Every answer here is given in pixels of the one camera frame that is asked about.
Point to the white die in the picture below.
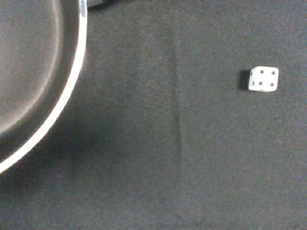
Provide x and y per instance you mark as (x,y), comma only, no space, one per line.
(263,79)

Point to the black frying pan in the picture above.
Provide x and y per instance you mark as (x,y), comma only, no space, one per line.
(42,47)

